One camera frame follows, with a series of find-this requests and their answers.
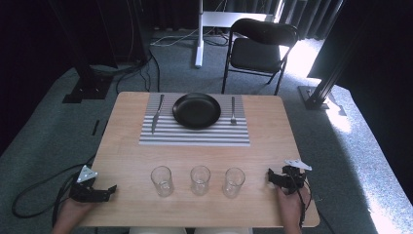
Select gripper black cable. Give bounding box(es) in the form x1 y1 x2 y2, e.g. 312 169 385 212
290 169 314 228
11 155 97 228

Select person's right hand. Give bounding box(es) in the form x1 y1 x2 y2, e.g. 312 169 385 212
276 184 312 229

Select grey curtain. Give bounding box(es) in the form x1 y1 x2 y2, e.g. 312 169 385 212
223 0 344 42

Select clear drinking glass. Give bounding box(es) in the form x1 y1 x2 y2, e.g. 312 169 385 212
150 165 174 198
190 165 212 197
222 167 246 200

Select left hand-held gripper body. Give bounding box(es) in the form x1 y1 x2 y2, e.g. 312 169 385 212
68 164 105 204

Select black folding chair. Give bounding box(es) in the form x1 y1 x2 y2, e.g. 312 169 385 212
221 18 299 97

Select silver fork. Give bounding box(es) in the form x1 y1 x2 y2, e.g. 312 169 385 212
230 96 239 126

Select silver table knife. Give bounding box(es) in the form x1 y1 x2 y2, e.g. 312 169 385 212
150 94 166 136

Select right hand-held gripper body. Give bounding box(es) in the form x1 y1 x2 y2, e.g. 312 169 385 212
281 158 313 196

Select white desk stand leg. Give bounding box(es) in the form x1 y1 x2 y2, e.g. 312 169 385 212
194 0 281 69

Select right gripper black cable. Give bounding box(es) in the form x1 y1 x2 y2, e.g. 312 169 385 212
290 169 314 228

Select black stand with base plate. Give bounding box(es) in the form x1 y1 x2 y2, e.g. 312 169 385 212
48 0 115 104

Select black round plate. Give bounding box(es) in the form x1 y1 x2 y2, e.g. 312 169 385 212
171 93 222 130

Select black floor cables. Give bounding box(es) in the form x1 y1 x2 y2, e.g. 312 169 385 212
91 32 228 94

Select white floor cable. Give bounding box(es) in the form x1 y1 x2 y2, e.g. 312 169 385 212
150 0 228 47

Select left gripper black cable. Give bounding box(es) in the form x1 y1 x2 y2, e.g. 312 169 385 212
11 155 97 228

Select black metal frame stand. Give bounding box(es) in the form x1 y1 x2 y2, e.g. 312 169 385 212
297 0 346 111

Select grey white striped placemat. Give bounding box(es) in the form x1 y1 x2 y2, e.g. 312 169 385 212
138 93 251 147

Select person's left hand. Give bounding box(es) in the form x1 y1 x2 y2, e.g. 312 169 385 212
55 198 99 230

